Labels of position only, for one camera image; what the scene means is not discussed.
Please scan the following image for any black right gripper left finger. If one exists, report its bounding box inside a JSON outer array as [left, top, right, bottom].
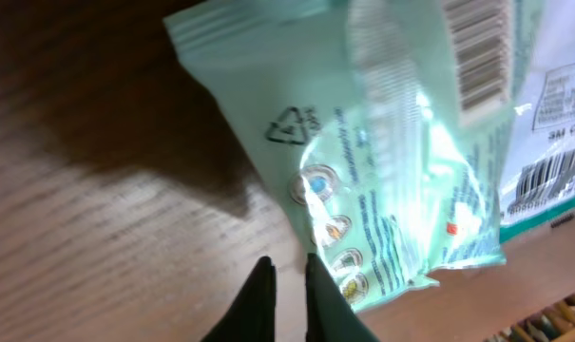
[[201, 256, 277, 342]]

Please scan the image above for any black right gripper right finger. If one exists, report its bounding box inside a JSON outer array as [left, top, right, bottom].
[[305, 254, 378, 342]]

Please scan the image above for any light teal snack packet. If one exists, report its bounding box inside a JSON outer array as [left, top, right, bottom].
[[163, 0, 545, 311]]

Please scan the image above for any green white tape bag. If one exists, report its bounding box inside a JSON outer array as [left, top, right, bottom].
[[495, 0, 575, 244]]

